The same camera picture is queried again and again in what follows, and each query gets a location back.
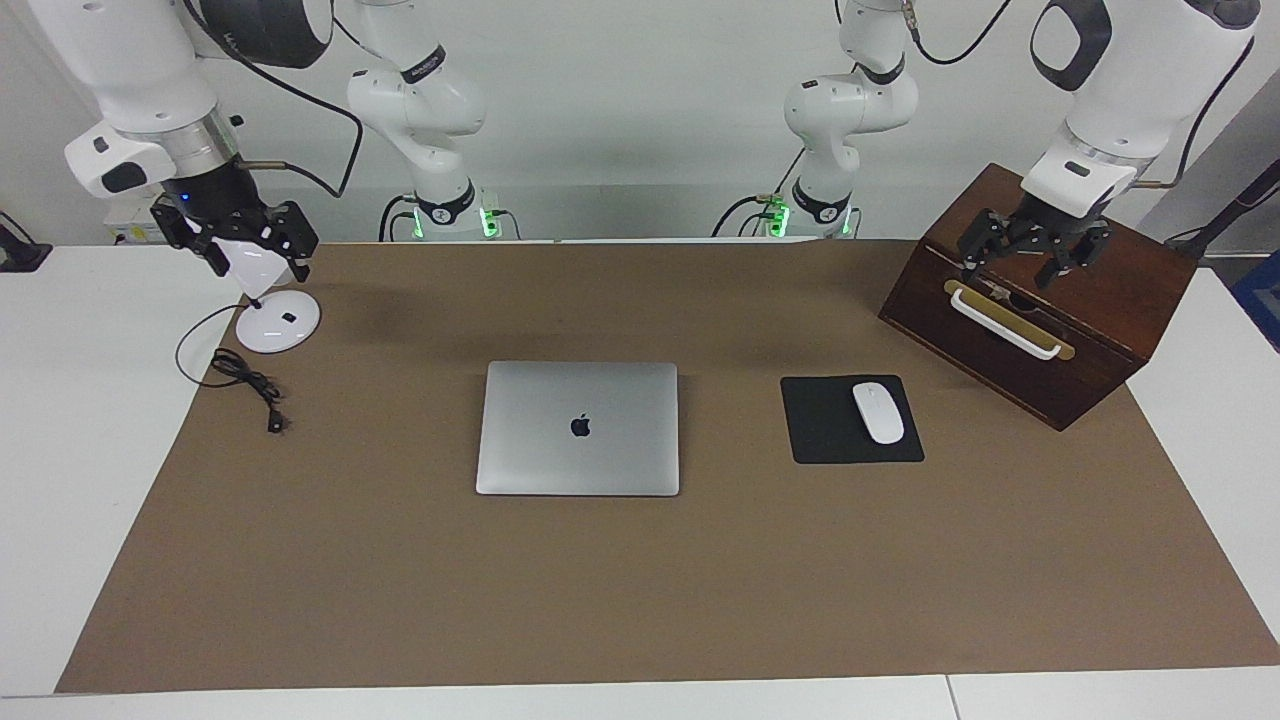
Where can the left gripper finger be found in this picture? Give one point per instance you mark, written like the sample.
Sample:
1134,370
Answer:
1075,255
975,250

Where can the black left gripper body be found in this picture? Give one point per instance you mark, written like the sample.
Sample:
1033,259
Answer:
1050,225

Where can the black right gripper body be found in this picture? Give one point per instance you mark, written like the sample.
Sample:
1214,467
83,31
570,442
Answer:
215,195

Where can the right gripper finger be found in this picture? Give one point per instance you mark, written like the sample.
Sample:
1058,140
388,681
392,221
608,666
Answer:
215,258
299,268

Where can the silver grey laptop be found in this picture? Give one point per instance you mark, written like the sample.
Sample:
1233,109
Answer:
580,450

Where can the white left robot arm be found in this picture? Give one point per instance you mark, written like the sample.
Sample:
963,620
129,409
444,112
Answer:
1140,70

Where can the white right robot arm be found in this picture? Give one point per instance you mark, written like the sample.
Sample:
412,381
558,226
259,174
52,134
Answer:
140,60

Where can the dark brown wooden box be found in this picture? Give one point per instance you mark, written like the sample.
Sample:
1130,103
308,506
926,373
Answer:
1090,290

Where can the white power strip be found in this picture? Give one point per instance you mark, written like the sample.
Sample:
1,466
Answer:
125,225

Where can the black stand pole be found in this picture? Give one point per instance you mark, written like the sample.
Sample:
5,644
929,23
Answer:
1235,205

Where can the white computer mouse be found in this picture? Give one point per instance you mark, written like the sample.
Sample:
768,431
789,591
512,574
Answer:
878,412

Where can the blue crate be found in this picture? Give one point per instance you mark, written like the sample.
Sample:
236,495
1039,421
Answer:
1262,300

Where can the black mouse pad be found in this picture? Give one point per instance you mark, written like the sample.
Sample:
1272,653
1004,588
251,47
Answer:
825,425

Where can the brown table mat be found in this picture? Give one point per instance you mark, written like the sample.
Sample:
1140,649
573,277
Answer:
640,580

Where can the black clamp mount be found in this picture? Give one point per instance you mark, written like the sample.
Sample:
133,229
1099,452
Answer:
20,255

